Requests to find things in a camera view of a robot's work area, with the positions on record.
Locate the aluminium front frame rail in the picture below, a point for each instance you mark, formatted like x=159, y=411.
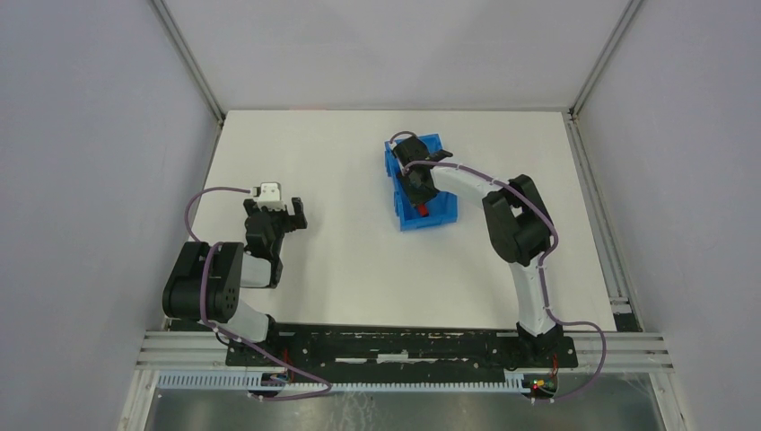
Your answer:
x=626, y=352

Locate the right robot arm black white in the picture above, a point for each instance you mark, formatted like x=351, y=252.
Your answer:
x=520, y=230

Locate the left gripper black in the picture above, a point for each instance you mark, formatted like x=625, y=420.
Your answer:
x=276, y=215

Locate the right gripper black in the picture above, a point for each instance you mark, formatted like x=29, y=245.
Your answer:
x=417, y=183

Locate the blue plastic storage bin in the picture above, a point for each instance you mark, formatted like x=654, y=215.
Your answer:
x=443, y=209

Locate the left rear aluminium post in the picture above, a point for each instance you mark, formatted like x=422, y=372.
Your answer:
x=189, y=61

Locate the white slotted cable duct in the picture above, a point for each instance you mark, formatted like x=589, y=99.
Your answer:
x=257, y=381

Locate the right side aluminium rail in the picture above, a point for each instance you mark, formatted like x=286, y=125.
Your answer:
x=616, y=280

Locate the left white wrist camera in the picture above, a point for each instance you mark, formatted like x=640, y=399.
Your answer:
x=268, y=195

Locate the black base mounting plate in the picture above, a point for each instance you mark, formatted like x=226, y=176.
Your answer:
x=372, y=354

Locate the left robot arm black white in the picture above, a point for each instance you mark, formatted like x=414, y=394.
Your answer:
x=206, y=282

